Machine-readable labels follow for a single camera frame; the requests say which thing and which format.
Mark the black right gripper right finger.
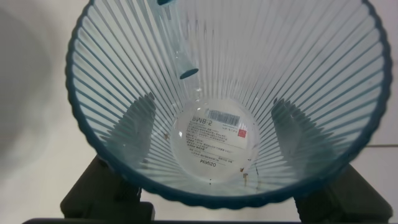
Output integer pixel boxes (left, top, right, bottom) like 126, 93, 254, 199
270, 97, 394, 224

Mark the transparent blue ribbed cup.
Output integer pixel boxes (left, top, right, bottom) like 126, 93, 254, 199
64, 0, 394, 210

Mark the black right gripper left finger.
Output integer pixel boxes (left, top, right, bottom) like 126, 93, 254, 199
60, 92, 157, 224

